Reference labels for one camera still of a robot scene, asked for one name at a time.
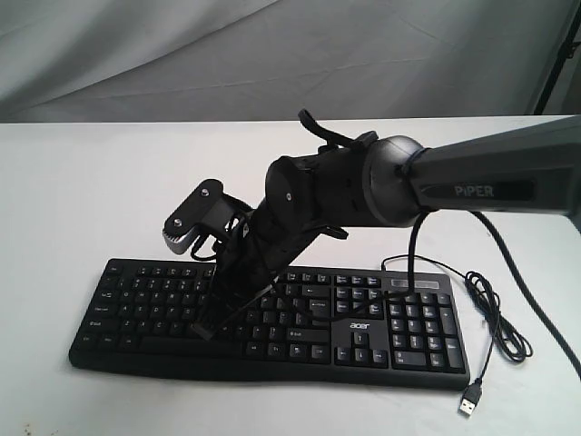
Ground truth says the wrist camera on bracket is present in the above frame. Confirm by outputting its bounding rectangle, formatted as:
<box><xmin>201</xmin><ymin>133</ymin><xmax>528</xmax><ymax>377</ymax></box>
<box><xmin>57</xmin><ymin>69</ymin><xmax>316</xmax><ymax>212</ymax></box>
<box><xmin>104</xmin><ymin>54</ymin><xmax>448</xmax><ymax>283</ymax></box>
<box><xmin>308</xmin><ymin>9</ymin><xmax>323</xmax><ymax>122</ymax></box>
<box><xmin>162</xmin><ymin>179</ymin><xmax>251</xmax><ymax>262</ymax></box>

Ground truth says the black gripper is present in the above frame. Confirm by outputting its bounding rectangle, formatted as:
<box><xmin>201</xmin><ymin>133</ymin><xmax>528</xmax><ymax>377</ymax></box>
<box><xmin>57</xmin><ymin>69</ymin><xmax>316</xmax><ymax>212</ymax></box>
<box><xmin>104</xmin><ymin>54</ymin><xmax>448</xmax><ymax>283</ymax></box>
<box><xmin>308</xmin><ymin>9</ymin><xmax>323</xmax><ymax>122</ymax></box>
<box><xmin>192</xmin><ymin>213</ymin><xmax>318</xmax><ymax>341</ymax></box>

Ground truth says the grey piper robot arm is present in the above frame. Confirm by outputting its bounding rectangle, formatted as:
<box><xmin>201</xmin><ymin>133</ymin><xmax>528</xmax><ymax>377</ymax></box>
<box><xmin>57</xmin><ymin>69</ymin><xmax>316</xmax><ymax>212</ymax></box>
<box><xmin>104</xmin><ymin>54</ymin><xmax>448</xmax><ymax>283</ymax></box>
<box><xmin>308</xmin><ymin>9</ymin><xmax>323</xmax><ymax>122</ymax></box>
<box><xmin>194</xmin><ymin>117</ymin><xmax>580</xmax><ymax>339</ymax></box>

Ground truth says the black USB cable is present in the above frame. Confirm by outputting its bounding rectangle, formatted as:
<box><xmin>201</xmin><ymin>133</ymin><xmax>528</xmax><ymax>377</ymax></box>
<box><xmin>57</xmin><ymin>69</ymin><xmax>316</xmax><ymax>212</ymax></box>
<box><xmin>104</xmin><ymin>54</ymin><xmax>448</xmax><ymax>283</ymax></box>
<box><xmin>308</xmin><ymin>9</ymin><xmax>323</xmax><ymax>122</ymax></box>
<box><xmin>381</xmin><ymin>255</ymin><xmax>534</xmax><ymax>418</ymax></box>

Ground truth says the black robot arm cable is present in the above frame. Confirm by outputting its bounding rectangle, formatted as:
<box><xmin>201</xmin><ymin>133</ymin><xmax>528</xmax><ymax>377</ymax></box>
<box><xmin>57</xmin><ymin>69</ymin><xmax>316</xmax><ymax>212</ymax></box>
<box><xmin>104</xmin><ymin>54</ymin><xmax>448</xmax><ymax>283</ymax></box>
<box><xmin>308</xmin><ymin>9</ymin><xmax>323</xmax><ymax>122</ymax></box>
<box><xmin>312</xmin><ymin>211</ymin><xmax>581</xmax><ymax>378</ymax></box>

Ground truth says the black acer keyboard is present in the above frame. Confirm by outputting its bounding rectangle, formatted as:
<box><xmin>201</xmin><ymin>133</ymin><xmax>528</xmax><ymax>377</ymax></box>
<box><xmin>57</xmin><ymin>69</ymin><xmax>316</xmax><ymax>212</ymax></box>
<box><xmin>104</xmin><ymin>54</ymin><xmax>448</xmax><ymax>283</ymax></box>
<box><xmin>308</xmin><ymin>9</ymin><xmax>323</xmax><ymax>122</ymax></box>
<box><xmin>68</xmin><ymin>259</ymin><xmax>470</xmax><ymax>391</ymax></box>

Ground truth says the black tripod stand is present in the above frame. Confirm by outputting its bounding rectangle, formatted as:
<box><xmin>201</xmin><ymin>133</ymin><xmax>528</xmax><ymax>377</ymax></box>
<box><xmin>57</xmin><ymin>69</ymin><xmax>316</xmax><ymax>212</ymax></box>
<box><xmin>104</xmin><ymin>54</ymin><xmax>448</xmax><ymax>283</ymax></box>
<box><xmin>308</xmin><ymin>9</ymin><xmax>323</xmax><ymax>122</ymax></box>
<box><xmin>532</xmin><ymin>1</ymin><xmax>580</xmax><ymax>115</ymax></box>

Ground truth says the grey backdrop cloth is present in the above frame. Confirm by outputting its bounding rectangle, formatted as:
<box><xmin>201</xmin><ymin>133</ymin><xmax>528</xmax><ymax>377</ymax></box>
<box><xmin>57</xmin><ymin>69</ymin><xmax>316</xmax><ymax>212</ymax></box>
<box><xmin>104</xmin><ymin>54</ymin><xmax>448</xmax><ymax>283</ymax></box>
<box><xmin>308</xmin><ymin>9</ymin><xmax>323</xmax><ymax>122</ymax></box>
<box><xmin>1</xmin><ymin>1</ymin><xmax>578</xmax><ymax>123</ymax></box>

